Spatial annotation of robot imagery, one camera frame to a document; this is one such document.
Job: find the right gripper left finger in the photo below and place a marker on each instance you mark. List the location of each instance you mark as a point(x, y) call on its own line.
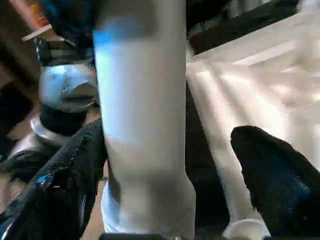
point(55, 190)

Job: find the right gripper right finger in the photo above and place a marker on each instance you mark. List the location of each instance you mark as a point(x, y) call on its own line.
point(280, 180)

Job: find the white plastic table top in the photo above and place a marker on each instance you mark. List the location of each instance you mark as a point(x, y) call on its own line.
point(260, 90)

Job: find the white plastic table leg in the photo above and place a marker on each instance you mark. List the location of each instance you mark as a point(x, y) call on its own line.
point(145, 100)

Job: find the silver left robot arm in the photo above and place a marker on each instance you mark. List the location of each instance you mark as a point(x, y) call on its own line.
point(67, 87)

